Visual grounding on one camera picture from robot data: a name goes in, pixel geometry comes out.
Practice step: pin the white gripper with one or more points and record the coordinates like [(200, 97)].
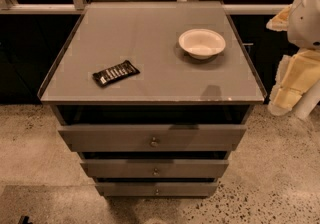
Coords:
[(306, 21)]

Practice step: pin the grey bottom drawer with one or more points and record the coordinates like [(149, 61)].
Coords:
[(156, 189)]

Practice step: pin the grey drawer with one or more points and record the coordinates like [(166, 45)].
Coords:
[(156, 189), (151, 138), (154, 168)]

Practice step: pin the grey top drawer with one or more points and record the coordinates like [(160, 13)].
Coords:
[(151, 138)]

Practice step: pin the grey drawer cabinet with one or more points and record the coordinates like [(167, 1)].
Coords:
[(172, 87)]

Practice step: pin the grey middle drawer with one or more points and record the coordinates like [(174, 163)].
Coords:
[(154, 168)]

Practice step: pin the white pole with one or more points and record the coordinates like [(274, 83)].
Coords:
[(308, 102)]

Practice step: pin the white bowl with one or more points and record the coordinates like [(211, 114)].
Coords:
[(202, 44)]

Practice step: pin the black snack bar wrapper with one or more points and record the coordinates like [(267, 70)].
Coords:
[(115, 73)]

